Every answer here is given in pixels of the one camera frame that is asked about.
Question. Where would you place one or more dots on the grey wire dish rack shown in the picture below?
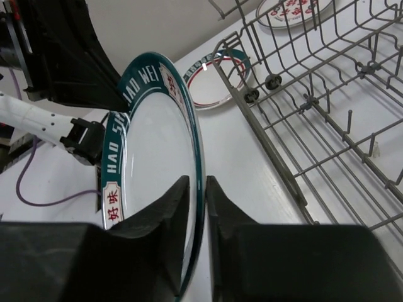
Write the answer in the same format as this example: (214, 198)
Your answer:
(325, 103)

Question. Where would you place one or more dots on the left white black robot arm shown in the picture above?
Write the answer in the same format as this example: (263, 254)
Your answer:
(55, 46)

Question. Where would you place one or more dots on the small white plate red characters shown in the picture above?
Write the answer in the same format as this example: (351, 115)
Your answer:
(279, 15)

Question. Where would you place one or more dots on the dark green rimmed plate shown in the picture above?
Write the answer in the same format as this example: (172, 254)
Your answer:
(150, 146)

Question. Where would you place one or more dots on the white plate red green rim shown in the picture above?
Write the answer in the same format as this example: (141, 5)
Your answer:
(204, 83)

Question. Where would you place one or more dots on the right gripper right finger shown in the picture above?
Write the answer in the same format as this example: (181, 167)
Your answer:
(252, 261)

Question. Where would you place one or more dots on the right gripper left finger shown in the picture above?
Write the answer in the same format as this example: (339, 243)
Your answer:
(138, 259)

